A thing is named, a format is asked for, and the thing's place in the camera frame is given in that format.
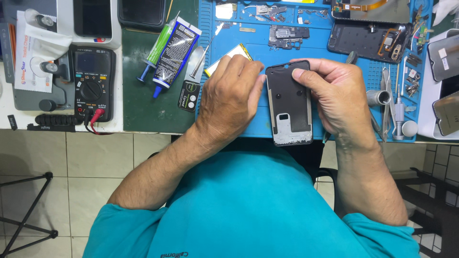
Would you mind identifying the person's right hand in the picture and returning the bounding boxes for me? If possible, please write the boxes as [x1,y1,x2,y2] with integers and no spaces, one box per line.
[290,58,378,141]

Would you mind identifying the person's left hand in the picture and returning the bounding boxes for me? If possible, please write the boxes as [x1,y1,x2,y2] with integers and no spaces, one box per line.
[194,54,268,145]

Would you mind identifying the black phone frame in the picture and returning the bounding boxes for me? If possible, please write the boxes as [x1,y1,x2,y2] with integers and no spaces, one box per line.
[265,60,313,147]

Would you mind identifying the clear plastic film black label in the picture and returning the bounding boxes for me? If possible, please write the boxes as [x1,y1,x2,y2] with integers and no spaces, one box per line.
[177,45,207,112]

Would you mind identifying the silver metal tube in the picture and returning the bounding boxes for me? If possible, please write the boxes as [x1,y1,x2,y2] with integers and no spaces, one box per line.
[366,90,392,108]

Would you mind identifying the silver tweezers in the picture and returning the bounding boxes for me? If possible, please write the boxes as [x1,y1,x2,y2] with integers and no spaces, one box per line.
[379,66,396,142]

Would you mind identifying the white yellow-edged phone battery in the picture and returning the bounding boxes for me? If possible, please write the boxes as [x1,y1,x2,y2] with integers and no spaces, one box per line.
[204,43,254,78]

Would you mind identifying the thin silver pry tool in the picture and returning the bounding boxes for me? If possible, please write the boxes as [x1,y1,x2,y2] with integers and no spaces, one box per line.
[189,22,225,80]

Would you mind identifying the blue silicone repair mat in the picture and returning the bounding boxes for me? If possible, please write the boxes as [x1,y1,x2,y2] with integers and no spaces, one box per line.
[196,0,433,143]

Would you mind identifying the black phone back housing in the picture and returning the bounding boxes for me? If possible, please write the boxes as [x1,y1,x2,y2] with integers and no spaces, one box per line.
[327,19,413,65]

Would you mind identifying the silver precision screwdriver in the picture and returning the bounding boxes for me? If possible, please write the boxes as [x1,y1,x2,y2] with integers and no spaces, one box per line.
[392,84,406,140]

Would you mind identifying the black and blue glue tube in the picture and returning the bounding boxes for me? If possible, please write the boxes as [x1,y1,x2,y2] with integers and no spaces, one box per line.
[152,16,202,99]

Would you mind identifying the dark green cutting mat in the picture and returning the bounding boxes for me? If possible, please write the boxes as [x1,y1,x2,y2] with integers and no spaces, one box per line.
[122,0,200,134]

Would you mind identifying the grey metal shield plate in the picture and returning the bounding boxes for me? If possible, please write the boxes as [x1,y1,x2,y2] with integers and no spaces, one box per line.
[268,25,310,51]

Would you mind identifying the green syringe with blue plunger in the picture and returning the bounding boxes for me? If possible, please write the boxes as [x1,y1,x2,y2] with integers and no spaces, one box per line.
[136,11,181,83]

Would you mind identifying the white tray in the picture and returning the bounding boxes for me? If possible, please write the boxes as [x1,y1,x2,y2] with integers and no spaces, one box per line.
[417,28,459,140]

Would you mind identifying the small white square pad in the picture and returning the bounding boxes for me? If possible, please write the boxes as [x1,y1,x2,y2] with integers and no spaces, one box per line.
[215,3,234,21]

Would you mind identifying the phone display with orange flex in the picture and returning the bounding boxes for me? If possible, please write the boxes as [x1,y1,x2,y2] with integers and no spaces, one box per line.
[330,0,412,24]

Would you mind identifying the heap of small phone parts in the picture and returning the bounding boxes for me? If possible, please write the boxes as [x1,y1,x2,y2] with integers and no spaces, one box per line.
[241,4,288,23]

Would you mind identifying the small green circuit board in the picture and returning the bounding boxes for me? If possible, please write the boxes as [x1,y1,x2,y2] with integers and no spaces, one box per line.
[415,21,435,46]

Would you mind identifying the person's teal shirt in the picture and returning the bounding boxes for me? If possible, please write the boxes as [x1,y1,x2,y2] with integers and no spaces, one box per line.
[82,138,421,258]

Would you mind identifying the grey phone screen white stickers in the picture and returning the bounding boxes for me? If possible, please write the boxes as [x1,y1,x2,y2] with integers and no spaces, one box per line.
[427,34,459,82]

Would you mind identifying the black phone case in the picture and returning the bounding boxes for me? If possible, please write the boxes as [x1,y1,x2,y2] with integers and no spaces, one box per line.
[117,0,168,31]

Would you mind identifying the red multimeter probe lead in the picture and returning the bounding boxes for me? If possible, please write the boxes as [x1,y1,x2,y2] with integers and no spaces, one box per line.
[90,108,106,135]

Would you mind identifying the black digital multimeter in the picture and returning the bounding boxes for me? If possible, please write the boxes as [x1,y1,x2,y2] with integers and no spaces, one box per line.
[69,44,117,123]

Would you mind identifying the white cloth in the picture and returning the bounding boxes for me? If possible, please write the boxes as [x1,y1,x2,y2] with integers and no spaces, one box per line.
[432,0,459,27]

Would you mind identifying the black chair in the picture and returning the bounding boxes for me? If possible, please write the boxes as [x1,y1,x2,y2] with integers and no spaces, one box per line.
[394,166,459,258]

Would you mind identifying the white box with black phone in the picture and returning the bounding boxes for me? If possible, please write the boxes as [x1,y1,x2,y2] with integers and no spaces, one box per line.
[57,0,123,49]

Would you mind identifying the grey screen separator suction tool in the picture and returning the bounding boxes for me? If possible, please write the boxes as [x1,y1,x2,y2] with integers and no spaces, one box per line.
[12,9,72,112]

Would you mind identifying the white paper toolkit packet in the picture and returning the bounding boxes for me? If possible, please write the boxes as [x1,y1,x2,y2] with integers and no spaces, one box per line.
[14,10,73,94]

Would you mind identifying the black tripod stand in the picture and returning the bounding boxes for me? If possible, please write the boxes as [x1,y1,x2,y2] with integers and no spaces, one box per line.
[0,172,59,257]

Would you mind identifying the black ribbed tool handle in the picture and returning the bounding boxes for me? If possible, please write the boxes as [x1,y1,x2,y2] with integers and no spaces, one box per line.
[34,113,84,126]

